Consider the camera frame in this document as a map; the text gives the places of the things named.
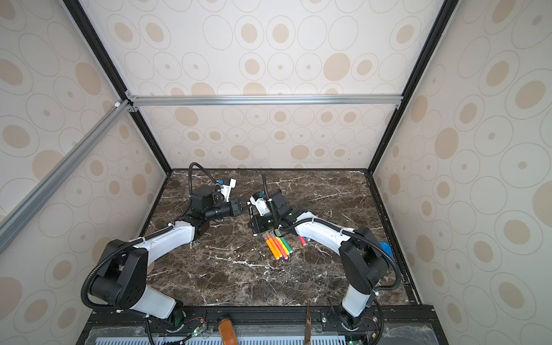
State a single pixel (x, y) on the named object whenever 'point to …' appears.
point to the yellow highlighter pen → (287, 252)
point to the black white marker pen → (254, 223)
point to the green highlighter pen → (286, 245)
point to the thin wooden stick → (307, 330)
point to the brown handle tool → (227, 332)
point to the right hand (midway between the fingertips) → (258, 221)
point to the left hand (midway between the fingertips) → (258, 203)
